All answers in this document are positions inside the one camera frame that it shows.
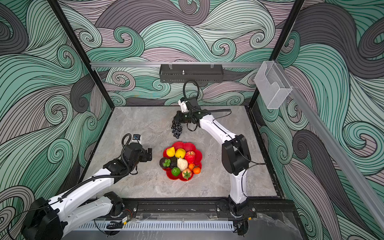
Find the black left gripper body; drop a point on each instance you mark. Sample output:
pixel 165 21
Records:
pixel 143 157

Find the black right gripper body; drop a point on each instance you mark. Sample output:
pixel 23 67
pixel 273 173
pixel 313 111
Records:
pixel 186 116

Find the dark brown passion fruit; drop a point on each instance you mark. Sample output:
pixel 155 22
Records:
pixel 165 163

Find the dark purple grape bunch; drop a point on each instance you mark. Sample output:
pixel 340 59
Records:
pixel 176 129

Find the small wrinkled yellow fruit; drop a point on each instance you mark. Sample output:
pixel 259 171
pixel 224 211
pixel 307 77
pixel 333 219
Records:
pixel 170 152

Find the dark avocado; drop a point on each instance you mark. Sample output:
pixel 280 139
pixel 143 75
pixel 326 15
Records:
pixel 173 163

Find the red flower-shaped fruit bowl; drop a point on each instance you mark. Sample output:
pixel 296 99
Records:
pixel 187 147

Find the green lime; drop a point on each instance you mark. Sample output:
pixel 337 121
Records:
pixel 175 171

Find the large yellow lemon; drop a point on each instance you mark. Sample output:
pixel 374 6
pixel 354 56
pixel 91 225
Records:
pixel 180 153

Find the beige garlic bulb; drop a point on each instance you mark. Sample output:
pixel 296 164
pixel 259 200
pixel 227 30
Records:
pixel 182 164

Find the red apple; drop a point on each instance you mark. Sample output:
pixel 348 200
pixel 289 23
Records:
pixel 190 157

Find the small peach fruit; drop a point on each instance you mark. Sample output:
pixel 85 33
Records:
pixel 187 174

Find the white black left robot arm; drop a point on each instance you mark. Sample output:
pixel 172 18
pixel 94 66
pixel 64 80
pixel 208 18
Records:
pixel 54 218

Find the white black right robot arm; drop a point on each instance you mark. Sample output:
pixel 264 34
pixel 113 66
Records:
pixel 236 157

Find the black perforated wall tray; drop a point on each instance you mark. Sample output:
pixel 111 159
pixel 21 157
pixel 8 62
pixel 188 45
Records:
pixel 202 74

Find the white slotted cable duct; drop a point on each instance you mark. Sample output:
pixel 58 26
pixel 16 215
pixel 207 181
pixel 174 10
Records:
pixel 178 226

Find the clear plastic wall bin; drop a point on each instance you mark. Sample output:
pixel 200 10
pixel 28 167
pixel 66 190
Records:
pixel 273 84

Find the aluminium wall rail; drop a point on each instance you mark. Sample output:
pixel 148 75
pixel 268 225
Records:
pixel 137 64

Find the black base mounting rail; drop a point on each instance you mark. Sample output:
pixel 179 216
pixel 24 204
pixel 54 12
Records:
pixel 219 207

